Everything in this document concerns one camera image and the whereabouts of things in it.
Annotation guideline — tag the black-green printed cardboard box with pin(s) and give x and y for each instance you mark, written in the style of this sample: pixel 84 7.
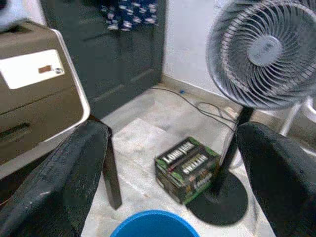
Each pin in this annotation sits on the black-green printed cardboard box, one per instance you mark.
pixel 187 170

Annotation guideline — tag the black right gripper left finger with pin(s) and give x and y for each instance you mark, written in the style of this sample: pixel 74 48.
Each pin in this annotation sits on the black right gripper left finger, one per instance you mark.
pixel 56 187

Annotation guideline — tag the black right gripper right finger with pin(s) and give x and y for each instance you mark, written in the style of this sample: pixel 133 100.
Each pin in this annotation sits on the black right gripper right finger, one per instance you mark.
pixel 284 185

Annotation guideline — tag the brown and white printer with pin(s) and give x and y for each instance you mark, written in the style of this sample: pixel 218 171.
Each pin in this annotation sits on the brown and white printer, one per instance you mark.
pixel 37 98

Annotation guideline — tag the grey standing fan black pole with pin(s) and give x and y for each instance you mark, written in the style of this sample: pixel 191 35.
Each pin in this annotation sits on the grey standing fan black pole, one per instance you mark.
pixel 264 49

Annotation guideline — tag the dark green cupboard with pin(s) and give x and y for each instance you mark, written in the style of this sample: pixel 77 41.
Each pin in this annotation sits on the dark green cupboard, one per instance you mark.
pixel 111 61

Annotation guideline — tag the blue plastic bucket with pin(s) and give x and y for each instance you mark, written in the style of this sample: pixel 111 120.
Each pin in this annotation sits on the blue plastic bucket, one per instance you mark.
pixel 153 225

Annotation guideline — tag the blue-white patterned hanging cloth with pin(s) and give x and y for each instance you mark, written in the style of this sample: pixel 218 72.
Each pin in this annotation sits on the blue-white patterned hanging cloth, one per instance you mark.
pixel 130 14

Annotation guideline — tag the white plastic stand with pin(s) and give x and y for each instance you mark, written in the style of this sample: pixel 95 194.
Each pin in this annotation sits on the white plastic stand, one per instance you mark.
pixel 293 116

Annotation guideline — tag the black-legged table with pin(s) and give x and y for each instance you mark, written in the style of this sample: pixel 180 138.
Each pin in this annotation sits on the black-legged table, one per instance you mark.
pixel 112 172

